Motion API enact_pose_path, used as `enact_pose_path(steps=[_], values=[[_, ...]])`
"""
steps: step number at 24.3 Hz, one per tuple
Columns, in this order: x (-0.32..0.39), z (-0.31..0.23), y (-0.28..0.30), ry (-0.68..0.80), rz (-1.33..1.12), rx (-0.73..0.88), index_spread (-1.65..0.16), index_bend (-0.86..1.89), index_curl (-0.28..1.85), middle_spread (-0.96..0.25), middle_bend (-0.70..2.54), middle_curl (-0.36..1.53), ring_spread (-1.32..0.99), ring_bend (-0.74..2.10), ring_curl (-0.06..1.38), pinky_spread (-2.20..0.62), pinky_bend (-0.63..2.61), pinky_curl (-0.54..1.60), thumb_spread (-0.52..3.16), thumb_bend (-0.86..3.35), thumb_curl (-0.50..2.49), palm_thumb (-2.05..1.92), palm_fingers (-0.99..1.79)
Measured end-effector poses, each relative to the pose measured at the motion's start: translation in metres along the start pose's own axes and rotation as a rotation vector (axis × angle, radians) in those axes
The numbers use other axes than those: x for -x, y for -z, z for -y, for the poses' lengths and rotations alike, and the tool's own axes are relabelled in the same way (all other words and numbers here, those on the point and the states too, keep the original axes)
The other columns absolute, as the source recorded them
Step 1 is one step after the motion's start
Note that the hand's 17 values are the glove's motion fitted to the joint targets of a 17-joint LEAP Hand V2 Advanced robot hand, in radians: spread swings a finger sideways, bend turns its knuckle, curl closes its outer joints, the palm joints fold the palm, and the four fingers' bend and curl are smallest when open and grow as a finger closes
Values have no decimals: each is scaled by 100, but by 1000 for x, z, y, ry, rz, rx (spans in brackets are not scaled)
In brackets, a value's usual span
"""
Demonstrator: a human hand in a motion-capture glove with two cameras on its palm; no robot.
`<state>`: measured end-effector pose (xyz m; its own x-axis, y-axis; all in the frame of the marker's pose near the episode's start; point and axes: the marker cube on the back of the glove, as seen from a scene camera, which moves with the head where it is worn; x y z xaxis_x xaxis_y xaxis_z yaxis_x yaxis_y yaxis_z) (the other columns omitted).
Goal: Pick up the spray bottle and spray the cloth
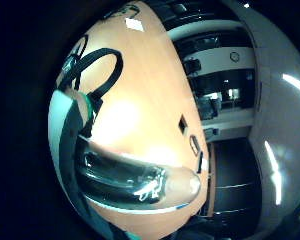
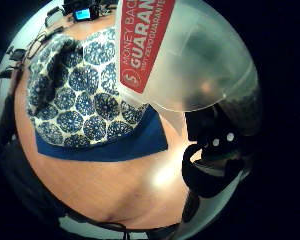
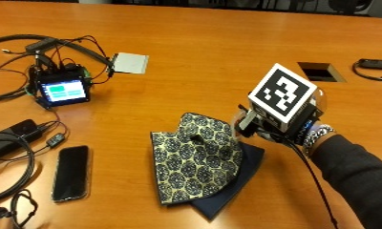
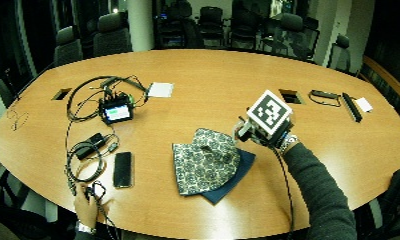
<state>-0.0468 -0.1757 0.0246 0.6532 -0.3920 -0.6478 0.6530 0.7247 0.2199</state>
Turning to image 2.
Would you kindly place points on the small black box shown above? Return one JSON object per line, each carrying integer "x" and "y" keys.
{"x": 16, "y": 54}

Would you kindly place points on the black framed eyeglasses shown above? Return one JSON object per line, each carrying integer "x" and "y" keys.
{"x": 36, "y": 45}

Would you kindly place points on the blue white patterned cloth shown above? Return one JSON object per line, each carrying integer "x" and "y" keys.
{"x": 86, "y": 100}

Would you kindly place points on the translucent plastic container red label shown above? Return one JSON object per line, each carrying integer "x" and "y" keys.
{"x": 193, "y": 63}

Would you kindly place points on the black device with blue screen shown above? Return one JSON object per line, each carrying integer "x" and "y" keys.
{"x": 85, "y": 14}

